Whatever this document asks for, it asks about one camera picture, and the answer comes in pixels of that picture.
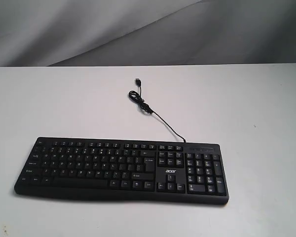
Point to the grey backdrop cloth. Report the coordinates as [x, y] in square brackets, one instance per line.
[146, 32]

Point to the black acer keyboard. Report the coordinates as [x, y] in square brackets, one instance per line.
[106, 169]

